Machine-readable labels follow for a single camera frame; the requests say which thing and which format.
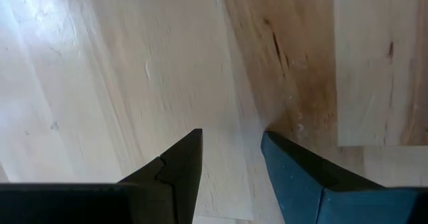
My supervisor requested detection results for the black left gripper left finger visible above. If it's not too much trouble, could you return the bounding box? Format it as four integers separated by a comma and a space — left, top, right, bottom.
0, 129, 203, 224

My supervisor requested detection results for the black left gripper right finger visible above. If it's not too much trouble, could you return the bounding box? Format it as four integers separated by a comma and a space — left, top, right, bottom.
261, 131, 428, 224

